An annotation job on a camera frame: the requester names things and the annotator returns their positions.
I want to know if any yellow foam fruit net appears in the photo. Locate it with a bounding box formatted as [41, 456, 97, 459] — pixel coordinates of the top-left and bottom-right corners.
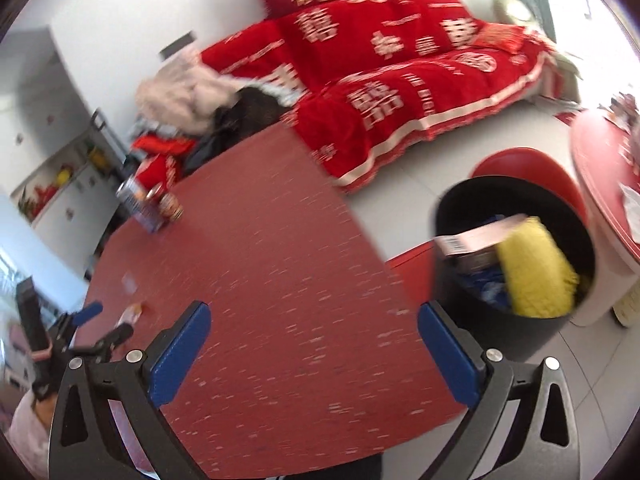
[496, 217, 579, 318]

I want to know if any pink cardboard box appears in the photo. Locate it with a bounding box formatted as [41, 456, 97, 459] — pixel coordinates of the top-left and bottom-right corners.
[434, 214, 528, 257]

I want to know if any black trash bin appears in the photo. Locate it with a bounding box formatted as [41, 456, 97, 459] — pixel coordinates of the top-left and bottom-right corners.
[432, 176, 597, 362]

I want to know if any left hand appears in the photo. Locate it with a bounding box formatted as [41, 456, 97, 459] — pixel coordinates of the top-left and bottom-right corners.
[32, 393, 58, 431]

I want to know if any small candy wrapper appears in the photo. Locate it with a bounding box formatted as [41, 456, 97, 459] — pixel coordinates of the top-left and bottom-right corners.
[116, 302, 144, 326]

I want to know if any drink can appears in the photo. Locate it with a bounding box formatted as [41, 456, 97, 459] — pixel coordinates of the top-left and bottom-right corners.
[116, 176, 168, 233]

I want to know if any blue packet in bin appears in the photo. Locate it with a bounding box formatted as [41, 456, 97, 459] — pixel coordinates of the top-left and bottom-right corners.
[460, 264, 511, 312]

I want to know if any pink fluffy clothing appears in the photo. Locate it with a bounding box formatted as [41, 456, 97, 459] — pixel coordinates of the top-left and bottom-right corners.
[134, 47, 243, 136]

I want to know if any white paper napkin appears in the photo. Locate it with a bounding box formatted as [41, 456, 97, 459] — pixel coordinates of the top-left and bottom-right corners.
[620, 183, 640, 243]

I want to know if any red round stool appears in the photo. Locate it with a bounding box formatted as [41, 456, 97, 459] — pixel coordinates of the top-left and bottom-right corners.
[470, 148, 589, 224]

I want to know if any black clothing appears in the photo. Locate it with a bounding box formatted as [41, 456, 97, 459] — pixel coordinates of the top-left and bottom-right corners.
[182, 87, 288, 176]

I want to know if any round red coffee table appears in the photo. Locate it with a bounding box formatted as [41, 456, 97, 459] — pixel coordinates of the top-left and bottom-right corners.
[570, 110, 639, 327]

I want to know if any beige armchair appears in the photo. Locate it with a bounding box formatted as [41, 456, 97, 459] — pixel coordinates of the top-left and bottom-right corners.
[492, 0, 582, 104]

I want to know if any red covered sofa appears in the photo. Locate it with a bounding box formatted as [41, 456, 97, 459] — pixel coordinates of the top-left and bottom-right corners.
[202, 0, 555, 191]

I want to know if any small red embroidered cushion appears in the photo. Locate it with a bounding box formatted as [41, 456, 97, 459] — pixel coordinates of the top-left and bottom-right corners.
[471, 23, 525, 54]

